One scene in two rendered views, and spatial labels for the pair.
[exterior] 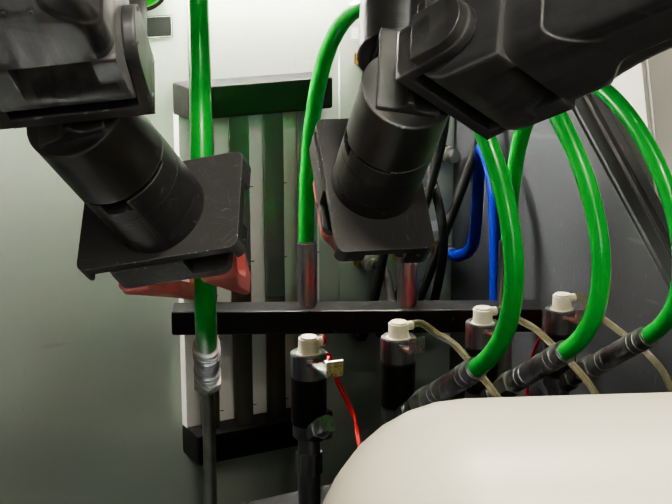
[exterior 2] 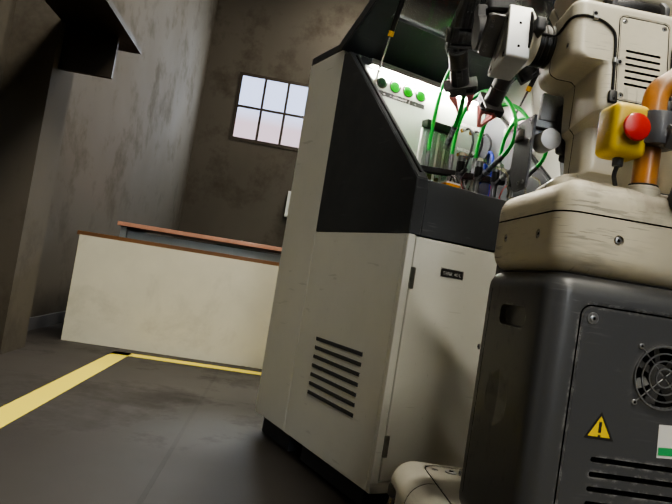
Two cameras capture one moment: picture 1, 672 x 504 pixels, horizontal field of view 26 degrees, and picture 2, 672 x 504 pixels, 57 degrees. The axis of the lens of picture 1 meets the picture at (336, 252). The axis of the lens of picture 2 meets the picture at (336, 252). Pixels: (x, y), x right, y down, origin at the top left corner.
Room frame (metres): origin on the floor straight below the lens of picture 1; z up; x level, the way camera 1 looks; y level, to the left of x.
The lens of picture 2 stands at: (-1.02, 0.40, 0.63)
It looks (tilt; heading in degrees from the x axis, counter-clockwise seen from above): 3 degrees up; 0
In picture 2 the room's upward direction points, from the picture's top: 9 degrees clockwise
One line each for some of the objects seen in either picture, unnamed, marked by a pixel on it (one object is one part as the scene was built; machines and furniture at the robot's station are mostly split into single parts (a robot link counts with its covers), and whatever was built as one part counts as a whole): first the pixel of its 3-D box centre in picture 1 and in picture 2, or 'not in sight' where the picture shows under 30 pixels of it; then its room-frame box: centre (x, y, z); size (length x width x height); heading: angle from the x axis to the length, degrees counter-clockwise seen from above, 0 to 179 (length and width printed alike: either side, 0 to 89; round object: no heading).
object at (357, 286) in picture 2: not in sight; (424, 363); (1.09, 0.04, 0.39); 0.70 x 0.58 x 0.79; 118
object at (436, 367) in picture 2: not in sight; (483, 365); (0.84, -0.10, 0.44); 0.65 x 0.02 x 0.68; 118
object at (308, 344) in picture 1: (310, 353); not in sight; (1.06, 0.02, 1.12); 0.02 x 0.02 x 0.03
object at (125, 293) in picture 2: not in sight; (235, 306); (3.19, 1.01, 0.34); 2.04 x 0.64 x 0.68; 95
